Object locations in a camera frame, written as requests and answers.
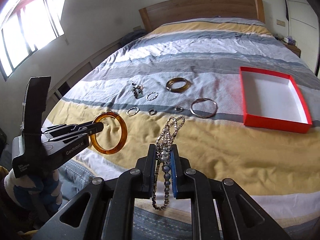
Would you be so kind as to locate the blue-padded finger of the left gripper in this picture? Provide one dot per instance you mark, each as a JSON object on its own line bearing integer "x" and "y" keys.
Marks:
{"x": 92, "y": 129}

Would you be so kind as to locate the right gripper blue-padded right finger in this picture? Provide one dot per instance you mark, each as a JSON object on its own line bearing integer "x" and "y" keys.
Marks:
{"x": 181, "y": 187}

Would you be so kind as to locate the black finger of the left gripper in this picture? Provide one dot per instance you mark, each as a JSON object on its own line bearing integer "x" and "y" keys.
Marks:
{"x": 64, "y": 128}

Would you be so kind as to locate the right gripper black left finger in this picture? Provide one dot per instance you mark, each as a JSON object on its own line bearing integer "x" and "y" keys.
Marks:
{"x": 147, "y": 173}

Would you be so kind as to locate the amber translucent bangle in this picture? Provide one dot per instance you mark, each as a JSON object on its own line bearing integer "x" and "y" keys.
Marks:
{"x": 113, "y": 136}

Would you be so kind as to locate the beaded charm earrings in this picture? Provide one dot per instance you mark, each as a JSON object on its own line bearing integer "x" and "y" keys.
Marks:
{"x": 137, "y": 90}

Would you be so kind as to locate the thin silver bangle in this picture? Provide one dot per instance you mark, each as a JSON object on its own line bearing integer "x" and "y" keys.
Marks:
{"x": 204, "y": 108}

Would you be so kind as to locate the dark olive jade bangle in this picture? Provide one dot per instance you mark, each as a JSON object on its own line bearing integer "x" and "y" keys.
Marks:
{"x": 178, "y": 85}

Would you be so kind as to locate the patterned sleeve forearm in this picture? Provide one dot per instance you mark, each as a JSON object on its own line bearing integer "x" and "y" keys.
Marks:
{"x": 18, "y": 214}

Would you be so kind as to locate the low wooden side cabinet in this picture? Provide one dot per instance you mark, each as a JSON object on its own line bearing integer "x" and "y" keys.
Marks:
{"x": 78, "y": 73}

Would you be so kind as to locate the striped duvet cover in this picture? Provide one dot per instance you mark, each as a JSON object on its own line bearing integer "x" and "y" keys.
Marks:
{"x": 280, "y": 170}

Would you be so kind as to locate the dark clothes pile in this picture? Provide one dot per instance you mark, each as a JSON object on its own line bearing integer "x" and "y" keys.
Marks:
{"x": 132, "y": 36}

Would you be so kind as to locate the window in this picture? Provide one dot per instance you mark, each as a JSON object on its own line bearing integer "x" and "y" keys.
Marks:
{"x": 26, "y": 27}

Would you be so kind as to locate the red shallow box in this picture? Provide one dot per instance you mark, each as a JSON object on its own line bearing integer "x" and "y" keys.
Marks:
{"x": 272, "y": 100}

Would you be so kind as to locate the wooden nightstand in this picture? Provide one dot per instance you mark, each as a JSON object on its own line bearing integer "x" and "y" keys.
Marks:
{"x": 293, "y": 48}

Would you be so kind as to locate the wooden headboard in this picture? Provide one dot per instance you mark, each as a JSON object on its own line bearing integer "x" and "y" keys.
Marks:
{"x": 169, "y": 11}

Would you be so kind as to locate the white wardrobe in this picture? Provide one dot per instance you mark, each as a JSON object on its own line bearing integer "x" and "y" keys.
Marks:
{"x": 304, "y": 28}

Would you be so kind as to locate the wall switch plate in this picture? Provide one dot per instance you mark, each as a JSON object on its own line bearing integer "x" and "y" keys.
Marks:
{"x": 280, "y": 23}

